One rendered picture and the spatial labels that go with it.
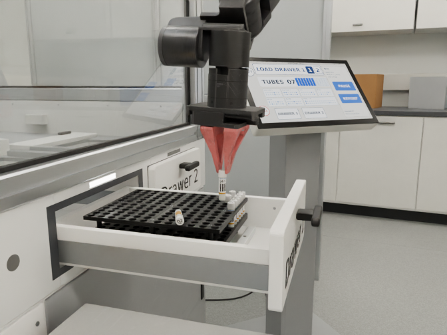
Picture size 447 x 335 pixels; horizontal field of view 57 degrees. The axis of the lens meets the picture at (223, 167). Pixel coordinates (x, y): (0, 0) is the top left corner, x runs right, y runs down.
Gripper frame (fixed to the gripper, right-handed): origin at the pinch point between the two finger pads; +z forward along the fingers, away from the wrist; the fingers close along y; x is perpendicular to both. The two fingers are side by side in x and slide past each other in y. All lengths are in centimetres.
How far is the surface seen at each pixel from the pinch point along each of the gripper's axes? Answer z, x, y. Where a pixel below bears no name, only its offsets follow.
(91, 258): 13.5, 10.5, 16.1
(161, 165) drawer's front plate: 7.3, -22.5, 21.5
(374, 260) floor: 102, -202, -40
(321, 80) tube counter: -11, -105, -4
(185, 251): 9.8, 9.7, 1.7
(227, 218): 7.8, 0.5, -1.3
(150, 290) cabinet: 35.6, -17.7, 21.3
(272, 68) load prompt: -14, -94, 13
